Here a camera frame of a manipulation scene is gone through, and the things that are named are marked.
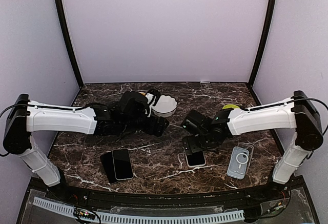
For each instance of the clear magsafe phone case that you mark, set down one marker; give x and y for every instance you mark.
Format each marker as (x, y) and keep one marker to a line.
(244, 148)

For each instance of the small circuit board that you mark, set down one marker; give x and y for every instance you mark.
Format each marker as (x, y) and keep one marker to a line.
(82, 214)

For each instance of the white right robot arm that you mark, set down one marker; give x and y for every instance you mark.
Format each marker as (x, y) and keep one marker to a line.
(296, 113)

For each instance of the lime green bowl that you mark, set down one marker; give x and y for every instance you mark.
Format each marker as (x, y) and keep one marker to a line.
(230, 106)

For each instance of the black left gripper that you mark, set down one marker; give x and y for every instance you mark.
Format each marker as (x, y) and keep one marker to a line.
(160, 128)

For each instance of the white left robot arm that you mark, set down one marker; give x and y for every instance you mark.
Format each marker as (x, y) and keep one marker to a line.
(132, 112)

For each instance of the black frame post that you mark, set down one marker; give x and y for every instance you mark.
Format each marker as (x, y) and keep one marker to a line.
(262, 42)
(67, 40)

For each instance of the black right frame post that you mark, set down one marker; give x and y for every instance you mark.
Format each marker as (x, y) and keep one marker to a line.
(262, 42)

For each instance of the black phone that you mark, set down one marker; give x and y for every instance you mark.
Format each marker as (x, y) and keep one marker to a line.
(196, 159)
(108, 166)

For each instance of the light blue phone case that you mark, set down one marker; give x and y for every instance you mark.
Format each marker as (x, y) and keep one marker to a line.
(238, 165)

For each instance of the silver-edged phone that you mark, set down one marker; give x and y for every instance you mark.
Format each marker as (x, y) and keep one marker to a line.
(122, 164)

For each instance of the white scalloped dish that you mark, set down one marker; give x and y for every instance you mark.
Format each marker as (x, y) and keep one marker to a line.
(165, 107)

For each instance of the black left frame post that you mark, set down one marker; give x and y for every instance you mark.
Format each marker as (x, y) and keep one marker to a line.
(67, 40)

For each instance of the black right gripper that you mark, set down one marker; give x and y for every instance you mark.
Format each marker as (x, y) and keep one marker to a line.
(190, 146)

